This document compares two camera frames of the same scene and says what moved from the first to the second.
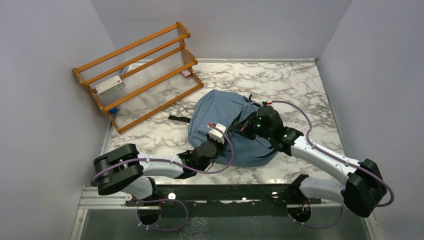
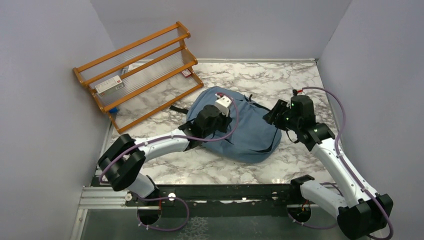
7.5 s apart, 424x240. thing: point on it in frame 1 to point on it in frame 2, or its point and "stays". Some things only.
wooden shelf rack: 133,81 stays
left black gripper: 222,147 to 226,120
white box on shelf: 109,86 stays
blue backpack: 223,107 stays
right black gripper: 244,127 to 270,117
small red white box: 186,73 stays
